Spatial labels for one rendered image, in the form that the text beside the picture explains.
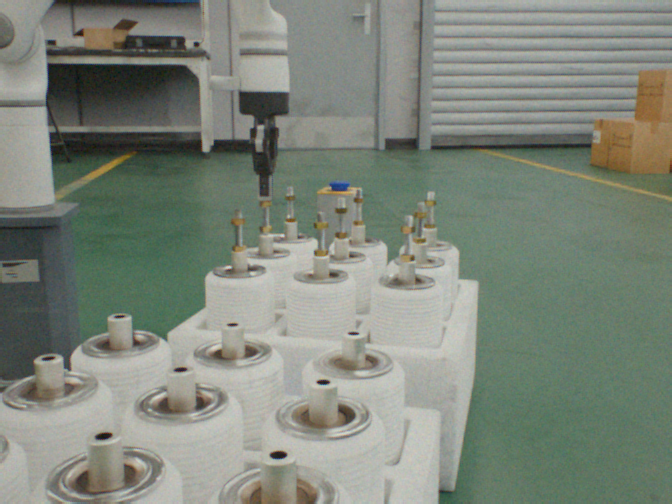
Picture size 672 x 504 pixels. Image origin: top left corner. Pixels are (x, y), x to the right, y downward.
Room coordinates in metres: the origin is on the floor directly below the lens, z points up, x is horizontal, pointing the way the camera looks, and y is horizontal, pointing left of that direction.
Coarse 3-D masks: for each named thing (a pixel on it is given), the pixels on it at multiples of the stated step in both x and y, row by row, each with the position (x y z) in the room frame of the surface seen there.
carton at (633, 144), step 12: (612, 120) 4.68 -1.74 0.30; (624, 120) 4.67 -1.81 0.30; (636, 120) 4.66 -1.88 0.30; (612, 132) 4.67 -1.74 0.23; (624, 132) 4.51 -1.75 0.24; (636, 132) 4.40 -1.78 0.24; (648, 132) 4.40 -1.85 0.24; (660, 132) 4.41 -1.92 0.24; (612, 144) 4.65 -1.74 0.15; (624, 144) 4.50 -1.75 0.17; (636, 144) 4.40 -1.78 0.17; (648, 144) 4.40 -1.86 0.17; (660, 144) 4.41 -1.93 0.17; (612, 156) 4.64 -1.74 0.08; (624, 156) 4.49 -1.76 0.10; (636, 156) 4.40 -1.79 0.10; (648, 156) 4.40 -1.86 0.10; (660, 156) 4.41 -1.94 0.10; (612, 168) 4.63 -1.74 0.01; (624, 168) 4.47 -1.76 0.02; (636, 168) 4.40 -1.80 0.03; (648, 168) 4.40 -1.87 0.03; (660, 168) 4.41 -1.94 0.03
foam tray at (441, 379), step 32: (192, 320) 1.00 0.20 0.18; (448, 320) 1.00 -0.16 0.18; (288, 352) 0.90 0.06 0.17; (320, 352) 0.89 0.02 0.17; (384, 352) 0.87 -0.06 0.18; (416, 352) 0.87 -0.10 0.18; (448, 352) 0.87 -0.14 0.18; (288, 384) 0.90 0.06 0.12; (416, 384) 0.86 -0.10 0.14; (448, 384) 0.85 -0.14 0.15; (448, 416) 0.85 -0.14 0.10; (448, 448) 0.85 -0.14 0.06; (448, 480) 0.85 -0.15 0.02
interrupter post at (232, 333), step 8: (224, 328) 0.66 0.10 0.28; (232, 328) 0.66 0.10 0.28; (240, 328) 0.67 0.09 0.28; (224, 336) 0.66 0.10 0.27; (232, 336) 0.66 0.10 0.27; (240, 336) 0.67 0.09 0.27; (224, 344) 0.66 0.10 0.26; (232, 344) 0.66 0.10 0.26; (240, 344) 0.67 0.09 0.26; (224, 352) 0.66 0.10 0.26; (232, 352) 0.66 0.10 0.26; (240, 352) 0.67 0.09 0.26
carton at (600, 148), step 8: (600, 120) 4.88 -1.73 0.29; (608, 120) 4.78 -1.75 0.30; (600, 128) 4.87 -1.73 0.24; (608, 128) 4.76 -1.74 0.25; (600, 136) 4.86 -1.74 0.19; (608, 136) 4.75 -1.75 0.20; (592, 144) 4.97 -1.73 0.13; (600, 144) 4.85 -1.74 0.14; (608, 144) 4.75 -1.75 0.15; (592, 152) 4.96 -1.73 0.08; (600, 152) 4.84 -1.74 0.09; (608, 152) 4.75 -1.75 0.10; (592, 160) 4.95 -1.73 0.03; (600, 160) 4.83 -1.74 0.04; (608, 160) 4.75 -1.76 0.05
